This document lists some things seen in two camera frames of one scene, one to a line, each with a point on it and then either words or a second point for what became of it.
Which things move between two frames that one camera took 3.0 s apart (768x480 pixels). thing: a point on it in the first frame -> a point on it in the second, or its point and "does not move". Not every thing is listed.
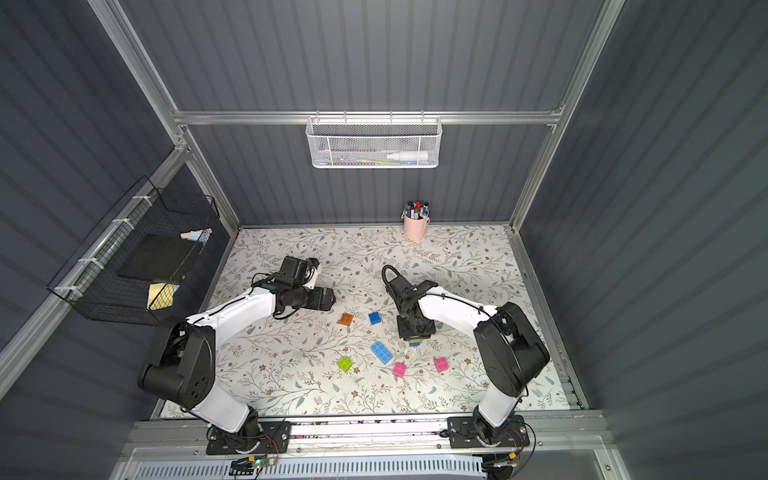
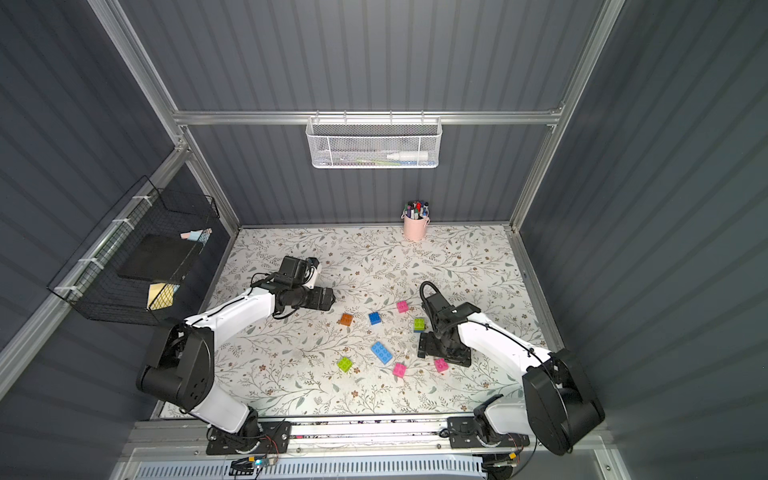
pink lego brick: (441, 364) does not move
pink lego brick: (399, 369) does not move
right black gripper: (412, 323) -> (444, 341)
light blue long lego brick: (381, 353) does not move
